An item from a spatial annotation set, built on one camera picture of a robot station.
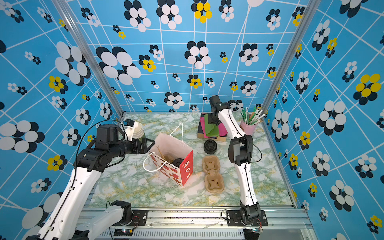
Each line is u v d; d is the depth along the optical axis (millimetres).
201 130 1036
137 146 587
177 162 788
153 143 665
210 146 963
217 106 737
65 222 374
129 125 599
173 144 776
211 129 959
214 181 840
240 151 609
